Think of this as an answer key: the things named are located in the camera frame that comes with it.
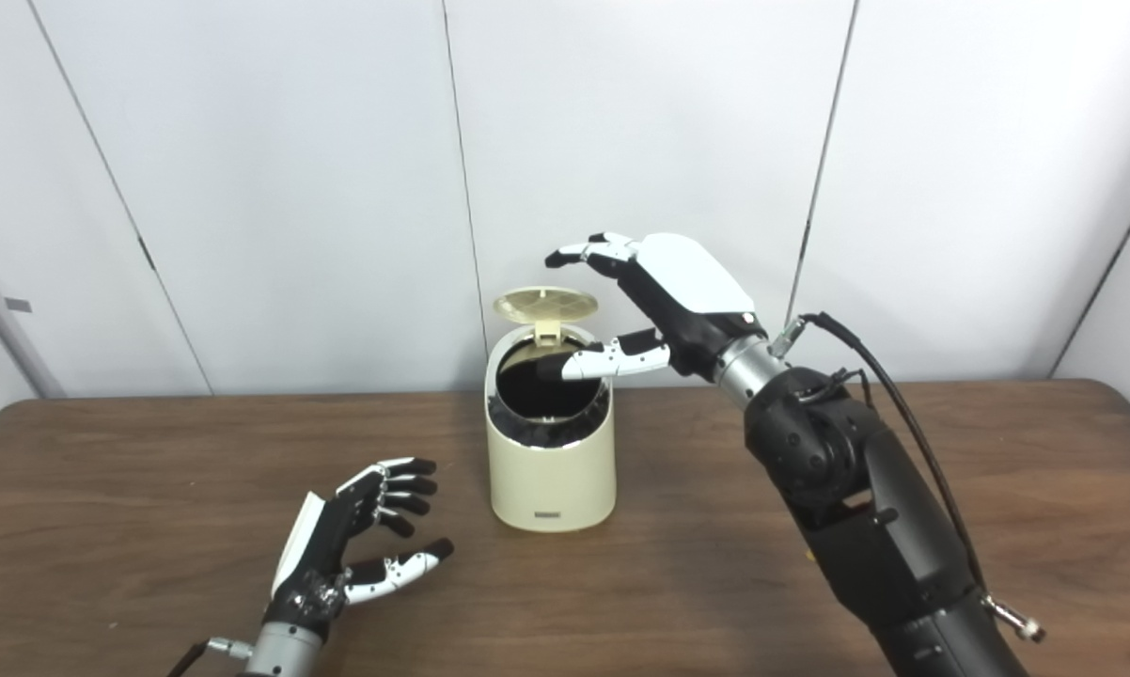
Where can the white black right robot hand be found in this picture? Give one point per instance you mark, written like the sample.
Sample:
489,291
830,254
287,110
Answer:
687,282

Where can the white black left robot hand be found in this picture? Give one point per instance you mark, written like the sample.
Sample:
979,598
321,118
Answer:
325,541

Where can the round cream bin lid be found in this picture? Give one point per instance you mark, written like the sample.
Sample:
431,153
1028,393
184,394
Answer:
544,304

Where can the cream-colored desktop bin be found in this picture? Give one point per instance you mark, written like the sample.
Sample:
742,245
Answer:
551,480

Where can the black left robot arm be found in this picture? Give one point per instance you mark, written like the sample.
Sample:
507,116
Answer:
283,653

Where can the black bin liner bag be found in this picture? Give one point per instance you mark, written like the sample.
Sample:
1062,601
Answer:
537,400

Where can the black wall seam clip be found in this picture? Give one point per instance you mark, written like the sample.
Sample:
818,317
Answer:
803,243
146,252

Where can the small grey wall tag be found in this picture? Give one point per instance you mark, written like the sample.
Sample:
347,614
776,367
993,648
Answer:
18,306

